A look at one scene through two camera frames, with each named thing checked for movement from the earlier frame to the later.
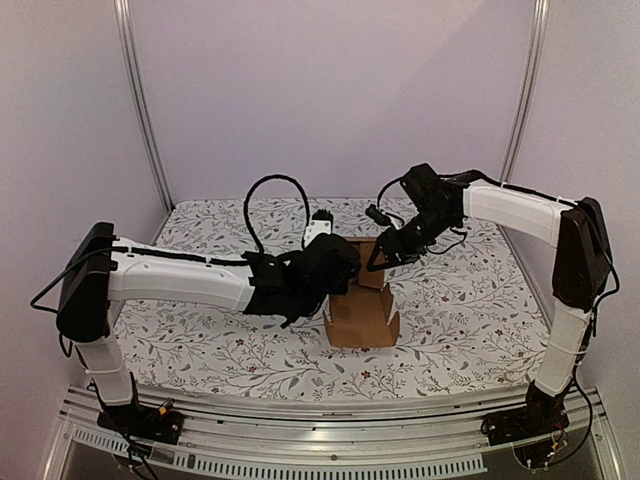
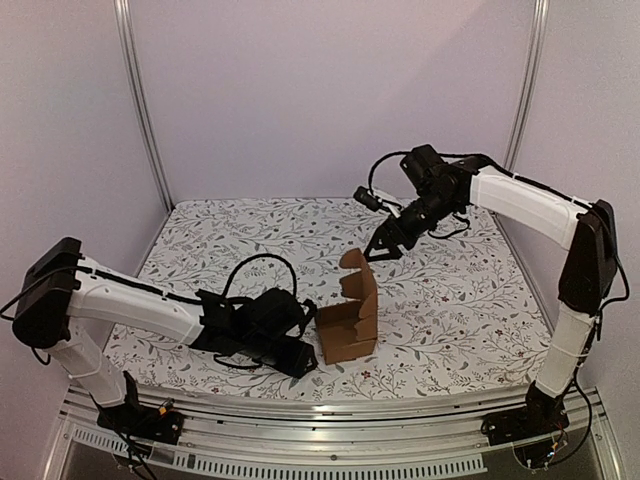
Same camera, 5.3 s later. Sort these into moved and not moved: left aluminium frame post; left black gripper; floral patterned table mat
Moved: left black gripper
Not moved: left aluminium frame post; floral patterned table mat
